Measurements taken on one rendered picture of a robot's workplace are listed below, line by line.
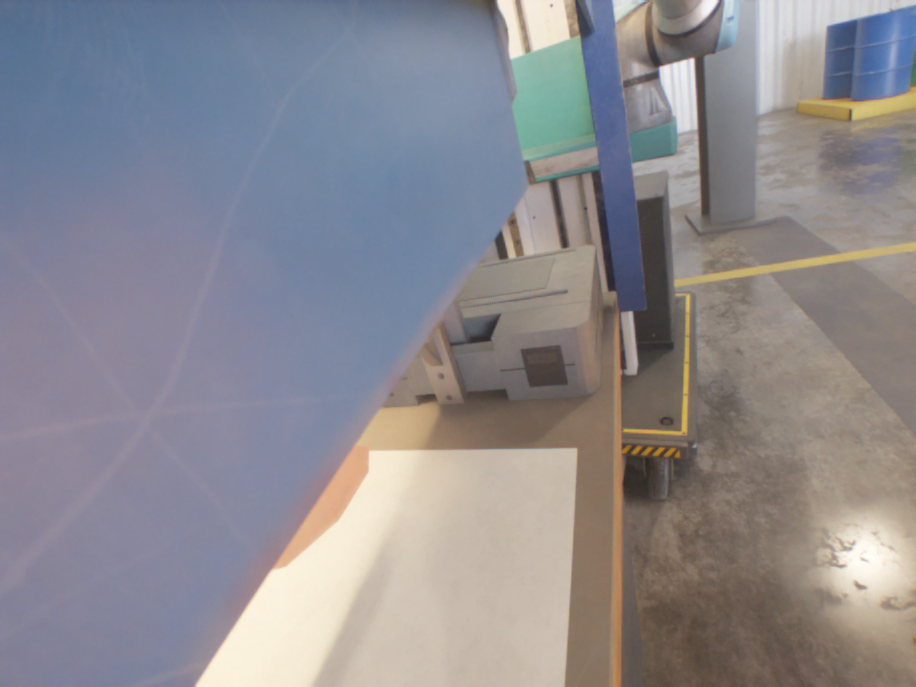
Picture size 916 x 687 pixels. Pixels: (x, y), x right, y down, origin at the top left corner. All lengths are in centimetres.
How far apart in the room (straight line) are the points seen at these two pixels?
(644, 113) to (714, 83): 252
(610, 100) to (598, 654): 42
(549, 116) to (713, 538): 122
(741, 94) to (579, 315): 328
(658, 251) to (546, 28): 68
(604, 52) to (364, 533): 44
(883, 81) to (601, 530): 726
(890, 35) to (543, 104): 638
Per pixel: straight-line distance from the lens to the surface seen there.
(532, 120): 124
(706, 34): 101
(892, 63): 742
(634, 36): 104
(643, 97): 105
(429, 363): 38
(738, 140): 364
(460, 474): 35
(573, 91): 121
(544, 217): 137
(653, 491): 146
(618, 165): 47
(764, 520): 154
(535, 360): 38
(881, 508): 165
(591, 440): 35
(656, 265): 150
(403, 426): 43
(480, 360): 39
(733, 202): 372
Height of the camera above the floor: 119
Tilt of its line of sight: 29 degrees down
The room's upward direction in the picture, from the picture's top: 18 degrees counter-clockwise
